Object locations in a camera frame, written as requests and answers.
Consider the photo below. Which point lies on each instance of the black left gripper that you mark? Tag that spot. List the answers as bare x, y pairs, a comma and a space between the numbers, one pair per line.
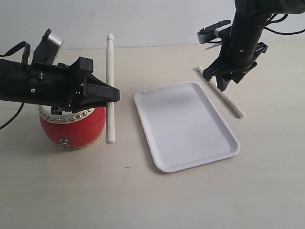
59, 86

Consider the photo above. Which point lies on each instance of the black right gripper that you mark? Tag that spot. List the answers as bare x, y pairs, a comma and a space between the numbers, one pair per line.
234, 66

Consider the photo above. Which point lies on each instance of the wooden drumstick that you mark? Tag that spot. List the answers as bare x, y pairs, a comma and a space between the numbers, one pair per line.
110, 119
225, 99

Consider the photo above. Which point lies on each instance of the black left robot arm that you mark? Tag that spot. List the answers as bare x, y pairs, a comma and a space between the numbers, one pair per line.
14, 80

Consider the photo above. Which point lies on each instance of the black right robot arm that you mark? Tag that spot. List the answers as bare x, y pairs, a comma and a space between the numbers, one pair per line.
239, 39

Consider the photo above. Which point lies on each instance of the red small drum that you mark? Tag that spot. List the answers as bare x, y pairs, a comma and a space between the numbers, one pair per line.
72, 130

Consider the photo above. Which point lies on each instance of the white plastic tray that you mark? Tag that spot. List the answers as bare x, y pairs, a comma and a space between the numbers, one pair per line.
183, 128

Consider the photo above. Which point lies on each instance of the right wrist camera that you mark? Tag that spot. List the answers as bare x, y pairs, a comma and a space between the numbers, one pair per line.
210, 33

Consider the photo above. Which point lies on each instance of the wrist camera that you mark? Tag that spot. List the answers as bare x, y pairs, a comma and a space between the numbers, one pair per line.
48, 49
210, 33

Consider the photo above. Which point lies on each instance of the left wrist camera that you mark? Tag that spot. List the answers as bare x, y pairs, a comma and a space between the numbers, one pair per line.
48, 49

